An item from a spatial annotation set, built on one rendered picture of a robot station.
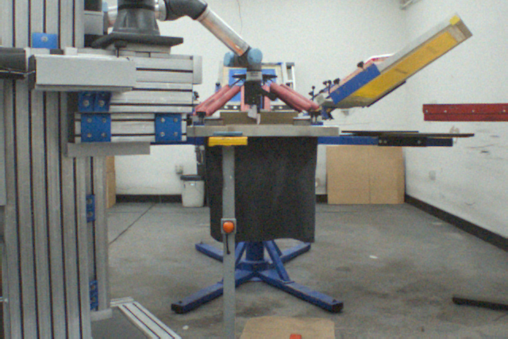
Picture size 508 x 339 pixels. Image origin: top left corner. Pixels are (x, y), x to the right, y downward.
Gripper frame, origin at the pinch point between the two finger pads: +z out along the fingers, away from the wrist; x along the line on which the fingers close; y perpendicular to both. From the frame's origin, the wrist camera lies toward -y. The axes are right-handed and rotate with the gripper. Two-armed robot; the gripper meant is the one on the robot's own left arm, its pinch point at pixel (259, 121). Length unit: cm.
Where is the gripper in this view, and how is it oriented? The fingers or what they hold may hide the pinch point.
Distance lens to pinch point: 261.1
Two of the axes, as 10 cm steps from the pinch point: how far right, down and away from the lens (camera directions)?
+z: 0.1, 10.0, 0.6
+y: -10.0, 0.1, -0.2
